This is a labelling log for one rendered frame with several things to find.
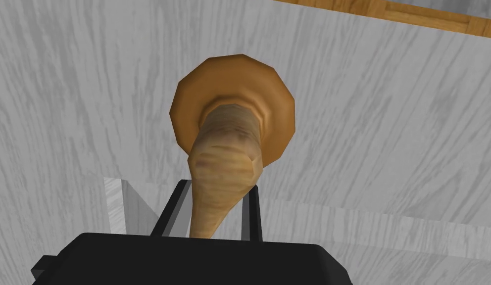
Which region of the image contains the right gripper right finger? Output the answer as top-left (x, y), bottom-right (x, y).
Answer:
top-left (241, 184), bottom-right (264, 242)

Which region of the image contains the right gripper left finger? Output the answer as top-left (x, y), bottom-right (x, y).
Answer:
top-left (150, 179), bottom-right (193, 238)

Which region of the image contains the brown wooden door handle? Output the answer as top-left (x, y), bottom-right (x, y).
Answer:
top-left (169, 53), bottom-right (296, 239)

